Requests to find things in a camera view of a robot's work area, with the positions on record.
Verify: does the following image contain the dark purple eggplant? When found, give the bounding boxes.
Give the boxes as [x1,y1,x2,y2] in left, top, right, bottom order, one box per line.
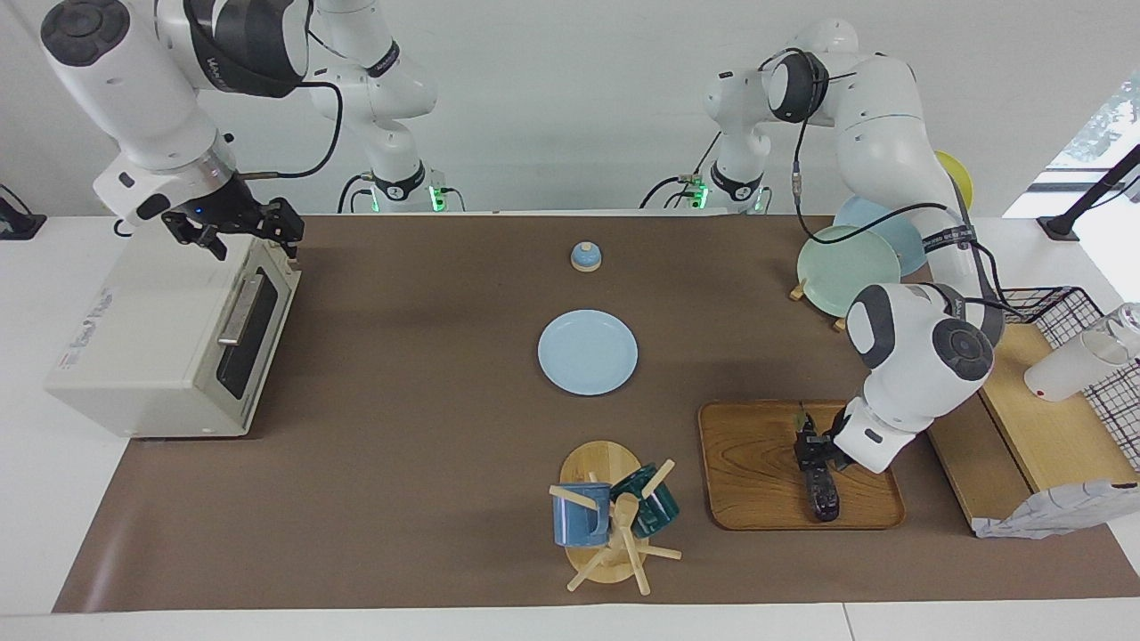
[795,402,843,523]

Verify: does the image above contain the oven door with glass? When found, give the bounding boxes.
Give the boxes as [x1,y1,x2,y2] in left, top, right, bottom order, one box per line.
[214,240,302,430]

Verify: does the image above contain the small light blue plate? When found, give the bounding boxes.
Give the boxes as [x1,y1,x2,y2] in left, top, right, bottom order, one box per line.
[537,309,640,397]

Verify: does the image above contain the beige toaster oven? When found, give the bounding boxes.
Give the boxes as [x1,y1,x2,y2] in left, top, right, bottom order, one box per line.
[45,233,302,439]

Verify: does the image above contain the rectangular wooden tray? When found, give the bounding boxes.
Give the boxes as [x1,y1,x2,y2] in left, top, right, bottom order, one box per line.
[697,401,908,532]

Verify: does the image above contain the dark green mug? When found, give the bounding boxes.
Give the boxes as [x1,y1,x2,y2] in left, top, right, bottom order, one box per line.
[610,463,680,538]

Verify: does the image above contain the wooden plate rack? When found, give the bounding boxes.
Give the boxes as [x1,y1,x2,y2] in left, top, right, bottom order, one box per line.
[790,280,856,332]

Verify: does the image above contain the pale green plate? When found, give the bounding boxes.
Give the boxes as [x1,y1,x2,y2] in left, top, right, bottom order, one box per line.
[797,225,902,320]

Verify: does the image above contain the black clamp base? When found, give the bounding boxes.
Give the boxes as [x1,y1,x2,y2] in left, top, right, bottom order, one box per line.
[0,183,47,241]

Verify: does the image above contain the wooden mug tree stand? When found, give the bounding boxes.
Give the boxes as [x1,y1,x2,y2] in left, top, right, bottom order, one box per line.
[548,439,683,596]

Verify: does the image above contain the large light blue plate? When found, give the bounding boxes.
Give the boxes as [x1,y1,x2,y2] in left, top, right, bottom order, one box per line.
[833,196,932,277]

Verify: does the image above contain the wooden two-tier shelf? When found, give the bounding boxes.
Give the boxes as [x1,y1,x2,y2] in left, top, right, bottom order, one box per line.
[926,322,1140,535]

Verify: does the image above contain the white checked cloth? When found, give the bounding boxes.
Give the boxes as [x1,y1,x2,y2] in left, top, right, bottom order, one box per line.
[973,481,1140,540]

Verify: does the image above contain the blue mug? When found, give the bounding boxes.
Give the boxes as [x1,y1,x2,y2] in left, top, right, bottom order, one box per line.
[552,483,614,548]

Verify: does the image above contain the white cup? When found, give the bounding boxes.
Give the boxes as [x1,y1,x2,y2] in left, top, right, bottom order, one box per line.
[1024,331,1132,403]

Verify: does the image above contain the brown table mat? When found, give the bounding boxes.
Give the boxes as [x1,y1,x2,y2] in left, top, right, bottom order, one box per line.
[52,214,1140,613]

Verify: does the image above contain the yellow plate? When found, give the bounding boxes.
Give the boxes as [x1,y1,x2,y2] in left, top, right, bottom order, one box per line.
[933,150,974,210]

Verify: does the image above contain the black stand with pole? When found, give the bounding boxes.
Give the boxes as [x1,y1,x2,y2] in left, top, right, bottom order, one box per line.
[1038,142,1140,241]

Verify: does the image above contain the clear drinking glass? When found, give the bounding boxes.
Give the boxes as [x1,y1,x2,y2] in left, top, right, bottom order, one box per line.
[1109,303,1140,357]

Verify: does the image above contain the black base cable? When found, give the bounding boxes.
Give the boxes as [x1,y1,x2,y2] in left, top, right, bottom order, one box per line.
[639,132,724,211]
[337,172,379,215]

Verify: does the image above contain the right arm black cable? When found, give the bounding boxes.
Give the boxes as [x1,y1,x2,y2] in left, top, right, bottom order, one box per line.
[236,80,344,179]

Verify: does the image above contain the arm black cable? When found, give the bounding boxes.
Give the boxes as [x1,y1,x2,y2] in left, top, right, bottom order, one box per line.
[236,80,344,179]
[789,53,1016,312]

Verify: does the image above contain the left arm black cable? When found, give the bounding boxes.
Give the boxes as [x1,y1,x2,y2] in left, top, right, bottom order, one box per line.
[789,53,1016,312]

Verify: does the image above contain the black wire basket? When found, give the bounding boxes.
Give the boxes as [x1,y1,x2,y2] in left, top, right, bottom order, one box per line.
[996,287,1140,473]

